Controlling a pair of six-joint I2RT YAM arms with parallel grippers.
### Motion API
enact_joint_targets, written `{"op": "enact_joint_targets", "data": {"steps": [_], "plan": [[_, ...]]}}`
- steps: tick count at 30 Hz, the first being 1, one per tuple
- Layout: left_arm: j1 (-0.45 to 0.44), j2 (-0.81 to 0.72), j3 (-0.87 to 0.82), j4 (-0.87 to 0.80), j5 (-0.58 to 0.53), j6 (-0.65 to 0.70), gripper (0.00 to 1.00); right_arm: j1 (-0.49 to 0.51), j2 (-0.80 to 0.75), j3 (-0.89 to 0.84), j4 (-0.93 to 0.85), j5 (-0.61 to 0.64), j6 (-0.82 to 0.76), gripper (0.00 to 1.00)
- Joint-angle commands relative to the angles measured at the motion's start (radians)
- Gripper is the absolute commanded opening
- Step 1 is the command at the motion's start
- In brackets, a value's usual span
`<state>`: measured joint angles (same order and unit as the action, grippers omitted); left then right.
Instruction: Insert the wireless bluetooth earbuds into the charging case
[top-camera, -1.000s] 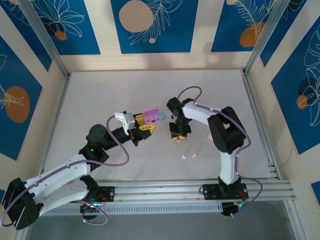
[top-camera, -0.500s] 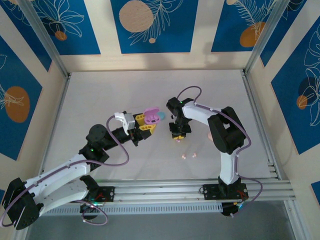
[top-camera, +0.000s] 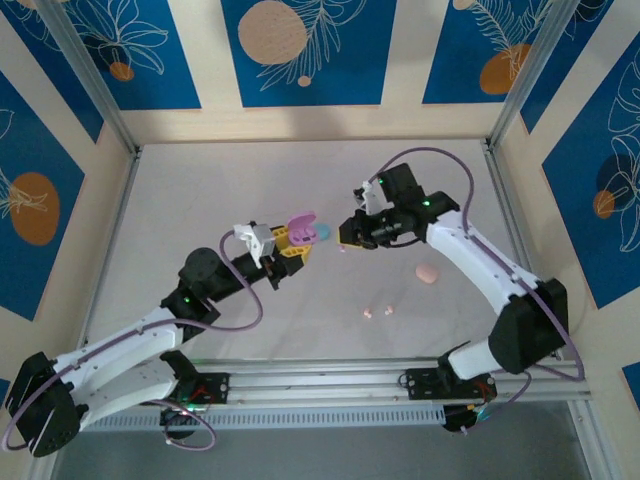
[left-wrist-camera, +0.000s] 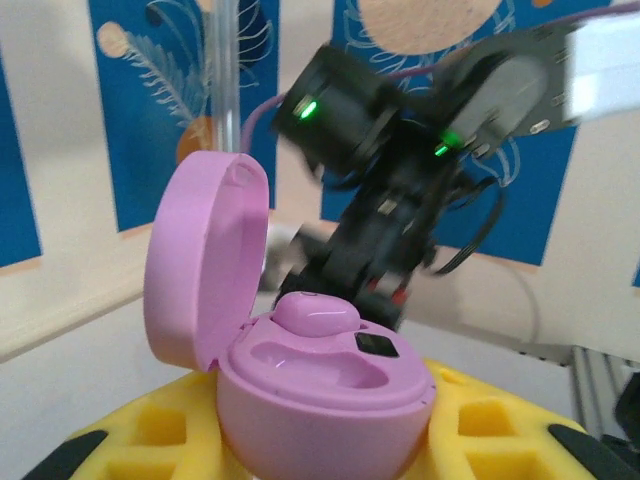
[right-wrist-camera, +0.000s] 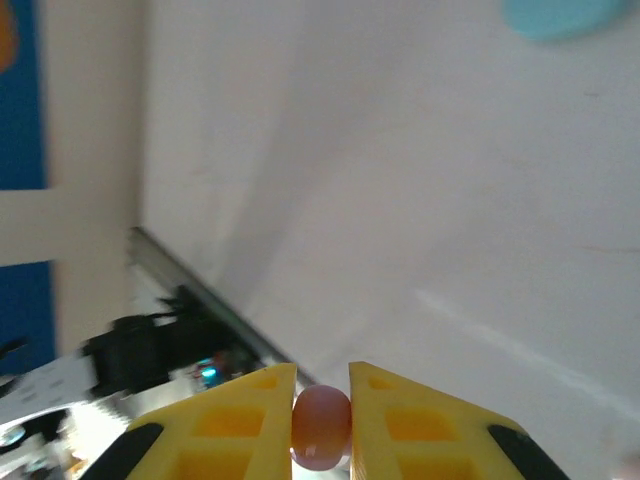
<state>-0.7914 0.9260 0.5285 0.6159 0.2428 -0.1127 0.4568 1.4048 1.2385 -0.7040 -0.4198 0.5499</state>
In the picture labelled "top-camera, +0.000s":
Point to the aluminium table side rail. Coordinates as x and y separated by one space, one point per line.
112 250
497 175

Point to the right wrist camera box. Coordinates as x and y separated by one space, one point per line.
369 200

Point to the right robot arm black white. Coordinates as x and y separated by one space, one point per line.
475 260

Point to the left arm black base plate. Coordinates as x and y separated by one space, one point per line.
215 387

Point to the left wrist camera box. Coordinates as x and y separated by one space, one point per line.
260 240

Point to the pink earbud charging case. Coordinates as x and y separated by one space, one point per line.
426 274

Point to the purple earbud charging case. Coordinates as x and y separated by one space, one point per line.
306 232

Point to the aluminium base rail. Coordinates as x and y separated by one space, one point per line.
315 387

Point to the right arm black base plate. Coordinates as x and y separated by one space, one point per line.
420 385

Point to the blue earbud charging case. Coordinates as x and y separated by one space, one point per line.
326 231

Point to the aluminium frame post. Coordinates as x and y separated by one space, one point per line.
92 75
542 75

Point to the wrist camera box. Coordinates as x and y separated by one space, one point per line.
260 240
369 200

